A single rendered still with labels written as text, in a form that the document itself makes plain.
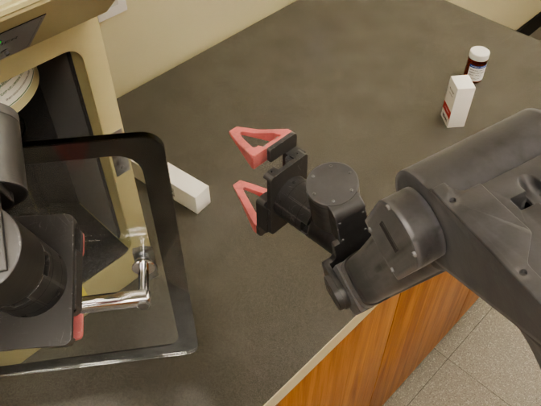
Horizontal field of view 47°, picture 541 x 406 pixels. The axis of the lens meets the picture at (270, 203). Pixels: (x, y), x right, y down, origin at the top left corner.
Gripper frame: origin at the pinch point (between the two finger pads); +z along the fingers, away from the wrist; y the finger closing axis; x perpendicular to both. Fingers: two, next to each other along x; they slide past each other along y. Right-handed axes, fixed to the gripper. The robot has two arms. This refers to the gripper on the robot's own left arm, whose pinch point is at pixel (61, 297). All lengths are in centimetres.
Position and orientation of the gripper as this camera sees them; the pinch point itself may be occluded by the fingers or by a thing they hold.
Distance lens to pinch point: 59.3
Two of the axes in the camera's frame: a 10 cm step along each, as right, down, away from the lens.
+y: 0.8, 9.5, -3.0
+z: -0.5, 3.0, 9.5
